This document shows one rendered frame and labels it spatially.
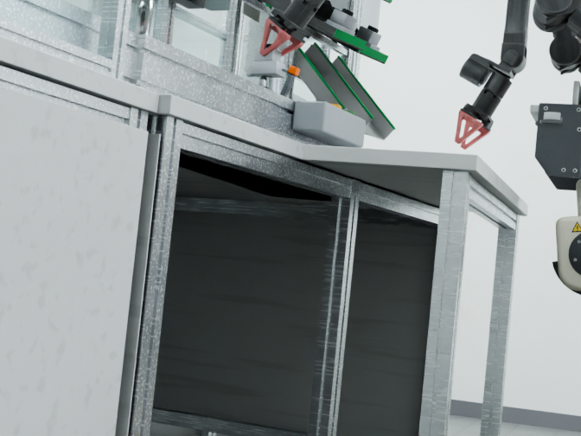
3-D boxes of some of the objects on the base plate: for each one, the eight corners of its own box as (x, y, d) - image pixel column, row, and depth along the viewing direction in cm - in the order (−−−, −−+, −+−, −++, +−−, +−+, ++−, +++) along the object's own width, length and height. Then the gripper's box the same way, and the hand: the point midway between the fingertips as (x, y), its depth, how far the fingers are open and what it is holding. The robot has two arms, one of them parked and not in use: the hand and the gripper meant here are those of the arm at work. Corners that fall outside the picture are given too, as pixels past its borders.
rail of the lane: (358, 174, 248) (363, 127, 249) (138, 97, 169) (146, 28, 169) (336, 173, 251) (341, 126, 251) (110, 97, 171) (118, 28, 172)
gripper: (309, 3, 234) (265, 60, 237) (328, 16, 243) (286, 70, 246) (288, -15, 237) (245, 42, 240) (308, -2, 246) (266, 54, 249)
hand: (268, 54), depth 243 cm, fingers closed on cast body, 4 cm apart
